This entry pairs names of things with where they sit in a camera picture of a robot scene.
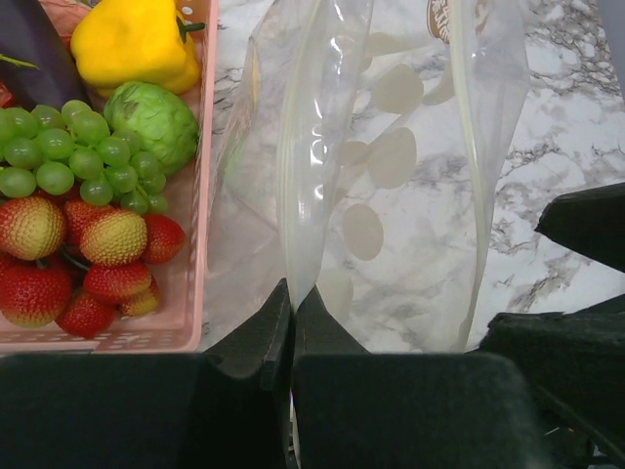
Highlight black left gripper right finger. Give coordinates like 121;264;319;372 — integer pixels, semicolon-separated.
292;290;552;468

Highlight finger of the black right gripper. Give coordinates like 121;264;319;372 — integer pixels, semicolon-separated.
535;183;625;273
478;295;624;468

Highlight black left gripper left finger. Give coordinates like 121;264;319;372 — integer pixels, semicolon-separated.
1;282;292;468

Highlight pink perforated plastic basket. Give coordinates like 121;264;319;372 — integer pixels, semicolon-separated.
1;1;219;356

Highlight clear polka dot zip bag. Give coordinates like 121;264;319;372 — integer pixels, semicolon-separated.
204;1;529;353

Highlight red yellow toy strawberry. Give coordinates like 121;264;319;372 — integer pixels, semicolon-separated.
79;209;147;267

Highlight green toy lettuce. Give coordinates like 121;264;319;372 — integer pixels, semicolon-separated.
104;81;199;176

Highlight green toy grapes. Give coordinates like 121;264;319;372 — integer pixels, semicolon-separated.
1;100;168;215

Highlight yellow toy bell pepper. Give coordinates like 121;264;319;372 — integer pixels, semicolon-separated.
70;0;205;98

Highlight dark purple toy eggplant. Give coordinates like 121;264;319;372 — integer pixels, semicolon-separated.
1;1;91;110

